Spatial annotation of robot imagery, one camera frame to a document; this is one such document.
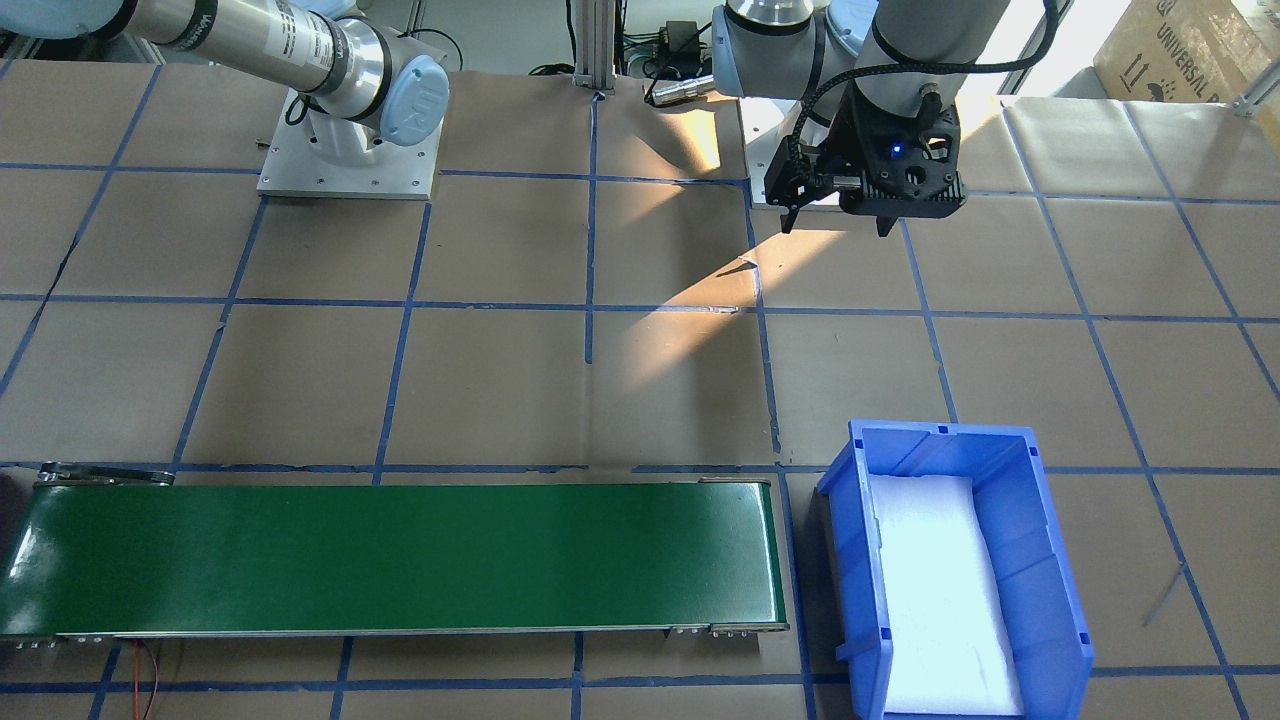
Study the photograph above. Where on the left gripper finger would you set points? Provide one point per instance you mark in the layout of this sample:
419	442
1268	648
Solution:
789	214
885	225

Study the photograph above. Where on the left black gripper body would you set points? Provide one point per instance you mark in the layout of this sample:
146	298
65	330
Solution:
858	142

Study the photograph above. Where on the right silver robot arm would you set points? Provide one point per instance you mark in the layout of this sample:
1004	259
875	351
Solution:
340	62

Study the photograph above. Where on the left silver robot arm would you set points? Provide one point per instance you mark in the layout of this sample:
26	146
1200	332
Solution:
875	86

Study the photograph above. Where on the cardboard box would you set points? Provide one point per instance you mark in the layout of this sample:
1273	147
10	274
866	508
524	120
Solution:
1187	51

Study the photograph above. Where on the blue plastic bin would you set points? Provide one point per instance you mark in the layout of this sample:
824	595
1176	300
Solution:
1051	647

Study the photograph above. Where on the white foam in bin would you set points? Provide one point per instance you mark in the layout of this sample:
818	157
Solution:
951	651

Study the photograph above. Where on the green conveyor belt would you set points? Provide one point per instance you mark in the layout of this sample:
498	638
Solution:
148	560

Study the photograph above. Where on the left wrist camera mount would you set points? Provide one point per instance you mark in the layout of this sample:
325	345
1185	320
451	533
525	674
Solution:
807	179

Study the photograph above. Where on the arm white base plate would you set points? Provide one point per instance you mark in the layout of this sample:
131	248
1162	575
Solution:
766	123
327	158

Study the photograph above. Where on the aluminium frame post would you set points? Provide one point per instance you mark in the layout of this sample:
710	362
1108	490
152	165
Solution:
596	26

